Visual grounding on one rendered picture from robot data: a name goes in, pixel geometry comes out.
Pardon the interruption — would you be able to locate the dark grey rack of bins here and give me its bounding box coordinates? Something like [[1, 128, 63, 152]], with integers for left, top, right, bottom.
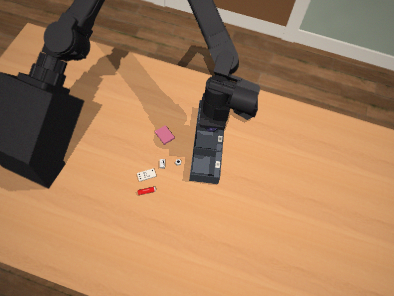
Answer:
[[189, 100, 224, 184]]

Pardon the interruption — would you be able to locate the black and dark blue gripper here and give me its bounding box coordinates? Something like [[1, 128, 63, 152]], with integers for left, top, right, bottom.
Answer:
[[199, 93, 227, 132]]

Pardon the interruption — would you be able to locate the white domino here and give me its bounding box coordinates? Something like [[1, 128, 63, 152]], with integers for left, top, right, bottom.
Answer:
[[137, 168, 156, 182]]

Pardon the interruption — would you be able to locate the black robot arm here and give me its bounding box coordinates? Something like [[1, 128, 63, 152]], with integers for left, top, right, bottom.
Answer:
[[17, 0, 260, 122]]

